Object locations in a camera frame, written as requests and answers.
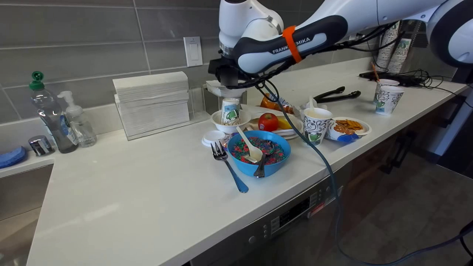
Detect white rack box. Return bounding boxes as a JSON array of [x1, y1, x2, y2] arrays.
[[111, 69, 192, 142]]

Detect stack of paper cups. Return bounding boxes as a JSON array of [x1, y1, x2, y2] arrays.
[[387, 37, 414, 75], [376, 20, 402, 71]]

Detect metal tissue dispenser box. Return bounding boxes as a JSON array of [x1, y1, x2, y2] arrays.
[[203, 87, 249, 115]]

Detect white plate with fruit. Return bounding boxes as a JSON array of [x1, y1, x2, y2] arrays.
[[244, 115, 303, 142]]

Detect small metal object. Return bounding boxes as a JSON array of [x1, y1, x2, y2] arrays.
[[27, 134, 56, 158]]

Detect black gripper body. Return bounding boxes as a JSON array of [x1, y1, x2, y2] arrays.
[[206, 56, 249, 90]]

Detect crumpled white napkin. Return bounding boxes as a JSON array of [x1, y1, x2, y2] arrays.
[[303, 94, 321, 111]]

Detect blue bowl with cereal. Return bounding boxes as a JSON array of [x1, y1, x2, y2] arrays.
[[226, 128, 293, 179]]

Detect built-in dishwasher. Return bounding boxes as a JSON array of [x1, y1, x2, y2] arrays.
[[189, 168, 349, 266]]

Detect white plastic spoon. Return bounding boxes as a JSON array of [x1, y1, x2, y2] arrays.
[[235, 124, 265, 165]]

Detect clear soap pump bottle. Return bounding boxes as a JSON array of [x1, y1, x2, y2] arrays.
[[58, 90, 99, 149]]

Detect orange snack packet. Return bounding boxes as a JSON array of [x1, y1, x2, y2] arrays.
[[259, 93, 296, 115]]

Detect blue snack bag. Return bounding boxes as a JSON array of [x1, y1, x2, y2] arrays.
[[336, 131, 362, 148]]

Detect white wall switch plate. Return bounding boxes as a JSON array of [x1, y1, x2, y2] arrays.
[[182, 35, 206, 68]]

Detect clear bottle green cap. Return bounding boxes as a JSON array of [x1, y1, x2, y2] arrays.
[[27, 69, 80, 155]]

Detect blue handled fork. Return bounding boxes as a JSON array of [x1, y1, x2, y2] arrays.
[[210, 140, 251, 195]]

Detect kitchen sink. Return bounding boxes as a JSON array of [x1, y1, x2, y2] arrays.
[[0, 164, 56, 266]]

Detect long dark power cable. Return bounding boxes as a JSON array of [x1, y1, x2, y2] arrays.
[[257, 81, 473, 266]]

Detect small printed paper cup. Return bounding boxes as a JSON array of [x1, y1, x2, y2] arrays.
[[220, 96, 243, 124]]

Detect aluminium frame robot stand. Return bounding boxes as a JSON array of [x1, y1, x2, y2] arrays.
[[427, 90, 473, 164]]

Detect black elongated device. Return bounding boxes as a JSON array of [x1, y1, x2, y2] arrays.
[[358, 69, 432, 88]]

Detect black kitchen tongs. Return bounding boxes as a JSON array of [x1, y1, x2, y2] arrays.
[[312, 84, 362, 105]]

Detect small white bowl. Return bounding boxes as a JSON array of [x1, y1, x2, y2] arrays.
[[210, 108, 251, 136]]

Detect blue sponge dish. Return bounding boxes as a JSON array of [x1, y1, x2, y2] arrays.
[[0, 145, 30, 170]]

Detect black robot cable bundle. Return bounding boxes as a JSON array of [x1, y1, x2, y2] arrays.
[[216, 16, 411, 102]]

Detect white plate with orange food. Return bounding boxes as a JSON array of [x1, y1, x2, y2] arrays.
[[327, 115, 373, 145]]

